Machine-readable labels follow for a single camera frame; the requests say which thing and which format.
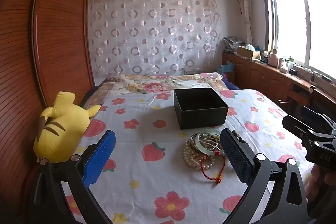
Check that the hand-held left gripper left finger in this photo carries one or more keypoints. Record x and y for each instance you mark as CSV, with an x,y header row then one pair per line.
x,y
101,158

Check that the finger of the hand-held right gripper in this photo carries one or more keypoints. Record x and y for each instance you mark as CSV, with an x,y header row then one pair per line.
x,y
312,112
294,124

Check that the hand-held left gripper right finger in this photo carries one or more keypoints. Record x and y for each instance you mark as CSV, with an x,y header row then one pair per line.
x,y
236,158

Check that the gold metal jewelry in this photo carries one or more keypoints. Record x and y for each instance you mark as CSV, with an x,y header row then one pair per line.
x,y
208,140

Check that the pale green jade bangle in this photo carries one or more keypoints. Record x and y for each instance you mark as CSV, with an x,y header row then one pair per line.
x,y
203,149

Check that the black cardboard box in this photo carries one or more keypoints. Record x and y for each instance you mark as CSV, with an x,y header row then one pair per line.
x,y
202,116

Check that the person's right hand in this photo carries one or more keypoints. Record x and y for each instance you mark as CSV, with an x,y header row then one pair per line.
x,y
323,182

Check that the yellow plush toy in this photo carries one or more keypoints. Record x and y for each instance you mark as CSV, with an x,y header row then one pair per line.
x,y
65,124

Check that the white bottle green cap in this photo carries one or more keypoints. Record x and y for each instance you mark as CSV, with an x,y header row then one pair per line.
x,y
290,64

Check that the brown wooden cabinet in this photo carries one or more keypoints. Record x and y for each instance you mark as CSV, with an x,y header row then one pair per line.
x,y
262,77

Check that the pink kettle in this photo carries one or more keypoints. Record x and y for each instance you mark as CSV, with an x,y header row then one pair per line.
x,y
273,59

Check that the open cardboard box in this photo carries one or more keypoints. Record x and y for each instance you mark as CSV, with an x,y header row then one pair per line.
x,y
246,53

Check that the blue plastic bag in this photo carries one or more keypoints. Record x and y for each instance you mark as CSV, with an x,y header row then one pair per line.
x,y
228,67

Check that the white plastic bag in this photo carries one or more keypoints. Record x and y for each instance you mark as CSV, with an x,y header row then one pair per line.
x,y
250,47

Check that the floral pillow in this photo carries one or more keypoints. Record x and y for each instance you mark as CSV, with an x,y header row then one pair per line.
x,y
157,85

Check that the window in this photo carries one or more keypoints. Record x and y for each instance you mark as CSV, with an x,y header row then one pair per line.
x,y
288,16

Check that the pile of patterned cloth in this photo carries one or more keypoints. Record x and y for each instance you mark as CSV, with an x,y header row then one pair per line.
x,y
233,43

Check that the beige window curtain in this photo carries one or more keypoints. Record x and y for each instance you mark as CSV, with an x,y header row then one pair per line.
x,y
244,3

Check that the circle patterned sheer curtain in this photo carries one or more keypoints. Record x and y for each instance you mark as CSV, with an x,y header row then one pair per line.
x,y
152,35

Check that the brown wooden wardrobe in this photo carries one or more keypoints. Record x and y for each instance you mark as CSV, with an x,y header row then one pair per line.
x,y
57,29

